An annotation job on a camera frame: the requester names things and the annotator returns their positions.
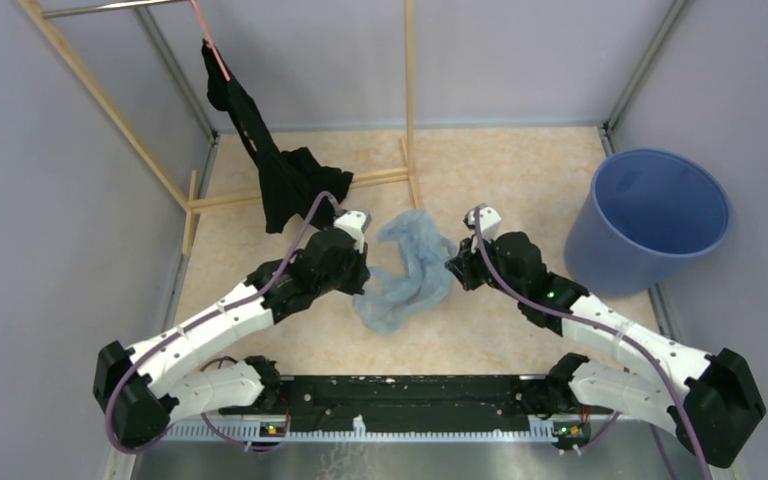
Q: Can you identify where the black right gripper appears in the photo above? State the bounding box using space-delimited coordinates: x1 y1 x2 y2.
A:
446 231 524 300

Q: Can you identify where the light blue plastic trash bag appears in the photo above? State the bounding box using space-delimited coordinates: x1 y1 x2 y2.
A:
353 209 457 335

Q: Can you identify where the blue plastic trash bin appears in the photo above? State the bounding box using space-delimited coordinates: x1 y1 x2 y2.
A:
563 148 731 297

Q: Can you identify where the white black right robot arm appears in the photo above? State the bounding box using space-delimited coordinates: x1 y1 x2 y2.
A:
446 232 767 469

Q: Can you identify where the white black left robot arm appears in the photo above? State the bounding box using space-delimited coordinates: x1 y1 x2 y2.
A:
92 212 370 454

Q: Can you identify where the black printed t-shirt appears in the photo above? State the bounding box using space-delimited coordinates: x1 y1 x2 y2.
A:
201 40 354 234

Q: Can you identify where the pink clothes hanger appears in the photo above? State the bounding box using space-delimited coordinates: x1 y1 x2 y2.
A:
189 0 231 82

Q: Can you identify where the metal hanging rod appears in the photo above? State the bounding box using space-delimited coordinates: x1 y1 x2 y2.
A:
41 0 185 19

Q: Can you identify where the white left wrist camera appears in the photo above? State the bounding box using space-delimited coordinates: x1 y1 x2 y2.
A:
333 210 372 253

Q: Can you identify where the wooden clothes rack frame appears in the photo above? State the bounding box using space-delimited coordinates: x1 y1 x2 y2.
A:
16 0 425 257

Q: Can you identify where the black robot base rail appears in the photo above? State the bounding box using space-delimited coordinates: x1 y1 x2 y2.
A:
165 374 614 452

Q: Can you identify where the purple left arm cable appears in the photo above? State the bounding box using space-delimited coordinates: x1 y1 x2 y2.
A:
104 190 344 453

